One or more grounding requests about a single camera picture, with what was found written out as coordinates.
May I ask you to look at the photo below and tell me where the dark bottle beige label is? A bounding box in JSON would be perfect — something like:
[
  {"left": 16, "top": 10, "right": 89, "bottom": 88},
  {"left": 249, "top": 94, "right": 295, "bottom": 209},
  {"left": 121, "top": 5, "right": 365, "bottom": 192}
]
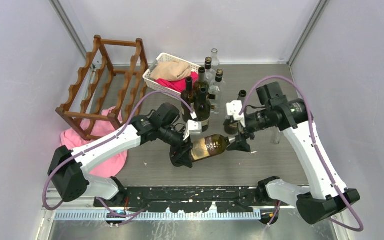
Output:
[{"left": 223, "top": 90, "right": 247, "bottom": 135}]

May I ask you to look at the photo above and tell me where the dark bottle gold label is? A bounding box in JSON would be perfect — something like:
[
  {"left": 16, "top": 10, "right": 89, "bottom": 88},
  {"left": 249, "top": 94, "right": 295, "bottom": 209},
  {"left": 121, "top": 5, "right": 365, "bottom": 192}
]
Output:
[{"left": 193, "top": 66, "right": 209, "bottom": 97}]

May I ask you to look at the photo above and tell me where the pink cloth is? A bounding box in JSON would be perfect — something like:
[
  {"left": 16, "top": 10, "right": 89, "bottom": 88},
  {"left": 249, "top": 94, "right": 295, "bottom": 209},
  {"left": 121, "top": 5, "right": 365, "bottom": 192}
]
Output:
[{"left": 60, "top": 120, "right": 128, "bottom": 178}]

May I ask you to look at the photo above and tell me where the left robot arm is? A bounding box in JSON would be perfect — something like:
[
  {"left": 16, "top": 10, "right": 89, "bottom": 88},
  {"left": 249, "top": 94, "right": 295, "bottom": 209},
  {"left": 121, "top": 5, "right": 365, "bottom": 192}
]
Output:
[{"left": 47, "top": 103, "right": 201, "bottom": 207}]

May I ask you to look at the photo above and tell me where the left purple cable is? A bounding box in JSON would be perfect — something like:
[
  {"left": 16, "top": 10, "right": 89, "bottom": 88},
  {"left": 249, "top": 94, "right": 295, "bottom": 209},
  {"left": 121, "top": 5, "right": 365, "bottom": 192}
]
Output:
[{"left": 42, "top": 91, "right": 196, "bottom": 212}]

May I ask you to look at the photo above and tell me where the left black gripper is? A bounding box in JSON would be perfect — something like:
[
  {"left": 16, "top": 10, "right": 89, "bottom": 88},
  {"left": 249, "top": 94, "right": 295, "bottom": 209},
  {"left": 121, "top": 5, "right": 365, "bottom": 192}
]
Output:
[{"left": 158, "top": 123, "right": 194, "bottom": 166}]

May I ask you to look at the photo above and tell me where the beige cloth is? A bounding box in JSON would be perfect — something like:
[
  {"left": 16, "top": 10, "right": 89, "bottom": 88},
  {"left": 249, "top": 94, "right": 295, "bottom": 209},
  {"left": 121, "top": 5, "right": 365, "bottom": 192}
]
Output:
[{"left": 150, "top": 60, "right": 191, "bottom": 82}]

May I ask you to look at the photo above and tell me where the brown wine bottle white label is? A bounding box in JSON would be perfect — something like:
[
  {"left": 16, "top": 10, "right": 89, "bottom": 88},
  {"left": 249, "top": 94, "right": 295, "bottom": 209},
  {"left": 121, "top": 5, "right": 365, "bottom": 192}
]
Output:
[{"left": 180, "top": 76, "right": 195, "bottom": 123}]

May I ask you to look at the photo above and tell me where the black-neck green wine bottle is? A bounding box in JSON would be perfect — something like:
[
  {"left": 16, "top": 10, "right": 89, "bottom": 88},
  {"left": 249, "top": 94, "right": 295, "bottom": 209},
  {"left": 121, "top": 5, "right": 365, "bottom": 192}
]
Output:
[{"left": 194, "top": 87, "right": 211, "bottom": 132}]

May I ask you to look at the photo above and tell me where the white plastic basket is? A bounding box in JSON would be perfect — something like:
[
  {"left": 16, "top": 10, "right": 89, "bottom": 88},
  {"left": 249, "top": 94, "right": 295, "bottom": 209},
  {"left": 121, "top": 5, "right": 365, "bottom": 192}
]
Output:
[{"left": 143, "top": 53, "right": 200, "bottom": 98}]

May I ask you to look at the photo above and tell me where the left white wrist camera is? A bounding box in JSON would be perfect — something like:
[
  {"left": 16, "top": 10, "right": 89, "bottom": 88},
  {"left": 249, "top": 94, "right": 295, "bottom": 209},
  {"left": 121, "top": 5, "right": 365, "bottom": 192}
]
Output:
[{"left": 183, "top": 112, "right": 202, "bottom": 142}]

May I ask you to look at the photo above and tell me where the clear bottle black cap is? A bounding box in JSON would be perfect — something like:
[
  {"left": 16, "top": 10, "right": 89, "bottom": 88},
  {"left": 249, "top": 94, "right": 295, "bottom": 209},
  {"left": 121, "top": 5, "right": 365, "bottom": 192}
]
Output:
[
  {"left": 208, "top": 69, "right": 226, "bottom": 114},
  {"left": 204, "top": 56, "right": 216, "bottom": 84}
]

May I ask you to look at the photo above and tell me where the silver-neck dark wine bottle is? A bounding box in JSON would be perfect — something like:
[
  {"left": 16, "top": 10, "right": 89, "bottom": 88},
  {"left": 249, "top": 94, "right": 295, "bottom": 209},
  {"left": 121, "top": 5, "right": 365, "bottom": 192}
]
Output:
[{"left": 190, "top": 134, "right": 236, "bottom": 162}]

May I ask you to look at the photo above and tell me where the clear drinking glass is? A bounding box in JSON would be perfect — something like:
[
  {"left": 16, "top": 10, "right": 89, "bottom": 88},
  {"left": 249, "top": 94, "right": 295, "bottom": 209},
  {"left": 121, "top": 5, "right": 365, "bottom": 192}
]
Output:
[{"left": 270, "top": 127, "right": 282, "bottom": 145}]

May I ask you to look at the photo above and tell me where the rear clear bottle black cap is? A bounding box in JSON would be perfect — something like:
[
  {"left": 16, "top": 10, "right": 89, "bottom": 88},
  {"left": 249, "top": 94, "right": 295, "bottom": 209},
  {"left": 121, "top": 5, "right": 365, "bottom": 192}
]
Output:
[{"left": 204, "top": 56, "right": 216, "bottom": 84}]

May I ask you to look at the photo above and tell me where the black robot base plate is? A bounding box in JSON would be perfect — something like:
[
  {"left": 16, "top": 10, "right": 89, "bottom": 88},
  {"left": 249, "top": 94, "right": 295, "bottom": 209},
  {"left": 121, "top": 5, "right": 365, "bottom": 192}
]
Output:
[{"left": 105, "top": 186, "right": 276, "bottom": 214}]

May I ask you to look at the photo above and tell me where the purple cable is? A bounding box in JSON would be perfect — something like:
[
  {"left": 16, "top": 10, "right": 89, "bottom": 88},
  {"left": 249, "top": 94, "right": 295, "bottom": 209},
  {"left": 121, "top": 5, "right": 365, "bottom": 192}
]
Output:
[
  {"left": 239, "top": 75, "right": 365, "bottom": 232},
  {"left": 42, "top": 91, "right": 196, "bottom": 212}
]

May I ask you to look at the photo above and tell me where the empty clear glass bottle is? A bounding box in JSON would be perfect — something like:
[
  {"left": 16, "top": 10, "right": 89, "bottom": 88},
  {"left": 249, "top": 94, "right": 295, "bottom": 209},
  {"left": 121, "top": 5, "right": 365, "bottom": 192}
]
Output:
[{"left": 211, "top": 48, "right": 220, "bottom": 68}]

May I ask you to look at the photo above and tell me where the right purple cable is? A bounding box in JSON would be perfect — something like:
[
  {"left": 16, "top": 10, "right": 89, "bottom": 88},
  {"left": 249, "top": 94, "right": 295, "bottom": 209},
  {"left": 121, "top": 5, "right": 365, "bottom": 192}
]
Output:
[{"left": 239, "top": 75, "right": 365, "bottom": 232}]

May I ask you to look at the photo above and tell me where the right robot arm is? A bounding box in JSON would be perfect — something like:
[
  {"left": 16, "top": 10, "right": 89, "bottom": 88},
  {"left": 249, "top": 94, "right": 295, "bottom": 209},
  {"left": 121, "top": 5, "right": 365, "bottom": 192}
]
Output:
[{"left": 226, "top": 82, "right": 360, "bottom": 225}]

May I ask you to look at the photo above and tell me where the magenta cloth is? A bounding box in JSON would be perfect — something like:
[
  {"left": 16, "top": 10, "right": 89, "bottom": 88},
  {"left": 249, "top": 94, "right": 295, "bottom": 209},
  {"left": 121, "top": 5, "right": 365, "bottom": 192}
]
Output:
[{"left": 155, "top": 71, "right": 199, "bottom": 93}]

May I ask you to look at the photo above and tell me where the brown wooden wine rack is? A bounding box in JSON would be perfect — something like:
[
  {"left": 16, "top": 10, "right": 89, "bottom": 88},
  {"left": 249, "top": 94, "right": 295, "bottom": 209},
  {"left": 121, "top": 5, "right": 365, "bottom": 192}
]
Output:
[{"left": 55, "top": 35, "right": 149, "bottom": 141}]

